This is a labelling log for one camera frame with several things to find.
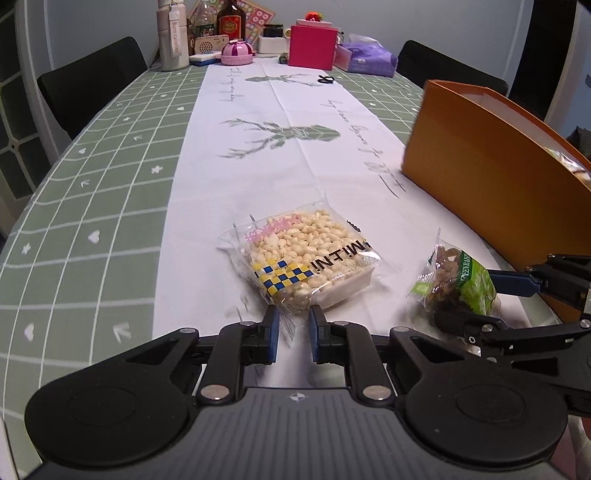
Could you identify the white pink water bottle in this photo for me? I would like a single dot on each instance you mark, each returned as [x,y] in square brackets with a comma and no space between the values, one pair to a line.
[172,35]

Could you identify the clear plastic drink bottle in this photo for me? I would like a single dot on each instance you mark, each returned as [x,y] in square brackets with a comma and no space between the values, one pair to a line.
[203,19]

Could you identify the glass panel door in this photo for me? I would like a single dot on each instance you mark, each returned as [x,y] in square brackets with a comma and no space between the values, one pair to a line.
[24,163]

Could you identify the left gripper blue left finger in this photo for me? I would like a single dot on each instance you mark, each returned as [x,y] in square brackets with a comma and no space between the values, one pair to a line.
[226,355]

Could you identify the orange cardboard box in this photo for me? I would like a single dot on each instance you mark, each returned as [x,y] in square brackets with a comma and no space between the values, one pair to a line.
[491,163]

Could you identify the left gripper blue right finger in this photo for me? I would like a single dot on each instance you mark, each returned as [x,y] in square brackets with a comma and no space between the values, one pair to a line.
[351,346]

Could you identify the black chair right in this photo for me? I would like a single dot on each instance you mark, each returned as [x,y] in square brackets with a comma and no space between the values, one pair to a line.
[420,63]

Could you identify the small beige radio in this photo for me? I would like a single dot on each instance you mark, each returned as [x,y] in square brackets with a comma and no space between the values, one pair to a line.
[210,44]

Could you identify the white deer table runner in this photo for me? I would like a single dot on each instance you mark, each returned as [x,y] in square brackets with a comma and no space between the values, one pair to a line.
[266,139]

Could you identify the magenta gift box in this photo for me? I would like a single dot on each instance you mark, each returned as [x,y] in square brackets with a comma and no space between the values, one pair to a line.
[312,47]

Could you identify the colourful dotted card board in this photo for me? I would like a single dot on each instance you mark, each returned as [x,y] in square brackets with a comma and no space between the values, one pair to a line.
[256,17]

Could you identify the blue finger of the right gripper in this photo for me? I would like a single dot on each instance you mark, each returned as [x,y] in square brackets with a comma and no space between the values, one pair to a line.
[468,325]
[521,284]

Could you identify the purple tissue pack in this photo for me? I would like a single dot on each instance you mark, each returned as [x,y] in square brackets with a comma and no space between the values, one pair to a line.
[365,55]

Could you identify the green label nut pack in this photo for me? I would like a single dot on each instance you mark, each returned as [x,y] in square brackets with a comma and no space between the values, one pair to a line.
[452,278]

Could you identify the black chair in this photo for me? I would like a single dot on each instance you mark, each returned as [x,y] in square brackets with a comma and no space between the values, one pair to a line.
[420,63]
[78,91]

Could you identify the rice puff cake pack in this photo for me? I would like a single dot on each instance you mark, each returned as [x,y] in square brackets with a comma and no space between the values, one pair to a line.
[308,256]

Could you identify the small black clip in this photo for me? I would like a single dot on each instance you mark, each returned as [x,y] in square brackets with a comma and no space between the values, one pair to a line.
[326,79]

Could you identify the white small box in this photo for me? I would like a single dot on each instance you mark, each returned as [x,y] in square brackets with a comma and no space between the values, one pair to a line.
[272,45]

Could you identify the pink round mini fan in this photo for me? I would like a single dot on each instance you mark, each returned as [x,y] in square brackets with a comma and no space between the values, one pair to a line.
[237,53]

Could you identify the green grid tablecloth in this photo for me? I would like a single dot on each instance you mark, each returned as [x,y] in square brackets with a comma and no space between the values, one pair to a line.
[88,392]

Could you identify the black chair left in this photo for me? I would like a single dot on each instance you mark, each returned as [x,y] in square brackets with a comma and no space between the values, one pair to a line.
[78,91]

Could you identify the dark brown liquor bottle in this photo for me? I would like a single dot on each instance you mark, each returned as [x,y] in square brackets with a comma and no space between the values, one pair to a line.
[230,21]

